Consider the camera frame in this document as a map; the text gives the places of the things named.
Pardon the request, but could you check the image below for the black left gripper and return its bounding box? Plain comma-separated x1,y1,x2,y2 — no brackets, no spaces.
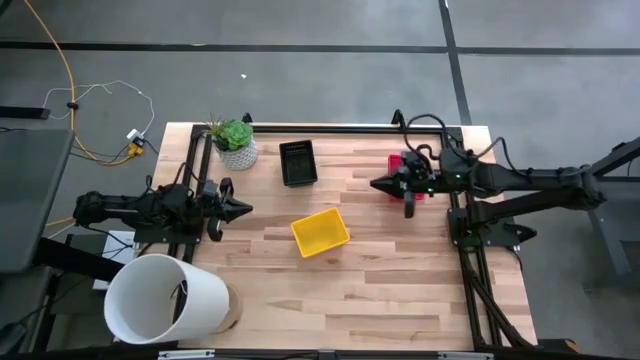
197,176,255,243

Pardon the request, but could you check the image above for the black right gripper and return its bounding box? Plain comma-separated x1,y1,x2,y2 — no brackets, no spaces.
369,149,441,220

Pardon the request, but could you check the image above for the black plastic basket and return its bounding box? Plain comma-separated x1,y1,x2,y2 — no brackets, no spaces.
278,139,319,188

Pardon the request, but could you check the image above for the red plastic basket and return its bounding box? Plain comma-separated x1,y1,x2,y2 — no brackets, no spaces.
387,153,426,203

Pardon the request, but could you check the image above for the succulent in white pot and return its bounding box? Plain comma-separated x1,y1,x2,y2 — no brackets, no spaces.
207,113,260,172

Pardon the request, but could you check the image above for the large white cylinder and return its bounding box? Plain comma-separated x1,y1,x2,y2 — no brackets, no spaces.
103,253,231,346

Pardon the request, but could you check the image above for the round brown disc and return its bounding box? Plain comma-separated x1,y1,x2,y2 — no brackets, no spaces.
214,283,245,335

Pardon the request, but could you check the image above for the black support beam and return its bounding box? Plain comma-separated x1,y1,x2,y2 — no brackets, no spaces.
32,237,126,282

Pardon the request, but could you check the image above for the grey desk top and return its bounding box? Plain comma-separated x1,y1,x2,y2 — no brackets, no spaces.
0,128,76,274

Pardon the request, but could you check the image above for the grey side table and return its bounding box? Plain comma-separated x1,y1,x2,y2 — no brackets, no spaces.
549,134,640,291

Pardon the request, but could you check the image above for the black floor bar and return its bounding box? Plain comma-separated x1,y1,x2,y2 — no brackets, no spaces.
0,106,51,120

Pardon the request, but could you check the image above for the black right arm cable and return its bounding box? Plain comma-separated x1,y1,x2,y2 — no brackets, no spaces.
402,113,454,161

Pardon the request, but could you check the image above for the black aluminium rig frame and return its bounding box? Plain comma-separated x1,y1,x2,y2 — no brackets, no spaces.
134,123,536,351

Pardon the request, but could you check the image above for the thin white cable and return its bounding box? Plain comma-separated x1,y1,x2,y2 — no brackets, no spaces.
42,79,156,139

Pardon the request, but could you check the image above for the long yellow cable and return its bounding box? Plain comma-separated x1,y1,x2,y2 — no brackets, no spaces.
22,0,146,167

